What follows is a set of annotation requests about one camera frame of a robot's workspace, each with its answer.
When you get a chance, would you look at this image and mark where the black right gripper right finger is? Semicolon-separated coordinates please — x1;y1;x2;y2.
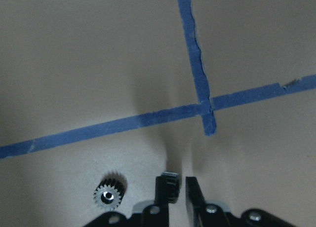
186;177;210;227

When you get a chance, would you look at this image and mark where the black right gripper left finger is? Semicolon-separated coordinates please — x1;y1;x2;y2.
155;175;169;227

